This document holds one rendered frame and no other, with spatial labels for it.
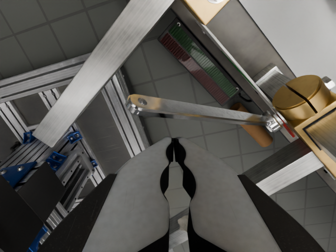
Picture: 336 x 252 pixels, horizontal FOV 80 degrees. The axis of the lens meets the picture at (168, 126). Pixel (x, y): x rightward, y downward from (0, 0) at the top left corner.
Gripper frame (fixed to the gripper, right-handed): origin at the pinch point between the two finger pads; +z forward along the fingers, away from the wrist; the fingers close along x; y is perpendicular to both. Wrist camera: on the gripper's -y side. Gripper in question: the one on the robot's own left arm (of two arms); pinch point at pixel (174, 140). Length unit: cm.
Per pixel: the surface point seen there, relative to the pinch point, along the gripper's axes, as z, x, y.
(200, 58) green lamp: 24.4, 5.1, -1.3
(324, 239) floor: 92, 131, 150
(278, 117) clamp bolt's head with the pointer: 8.9, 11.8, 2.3
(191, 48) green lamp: 24.5, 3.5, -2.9
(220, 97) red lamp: 24.4, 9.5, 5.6
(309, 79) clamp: 9.5, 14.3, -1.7
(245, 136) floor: 94, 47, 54
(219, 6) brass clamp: 9.3, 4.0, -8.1
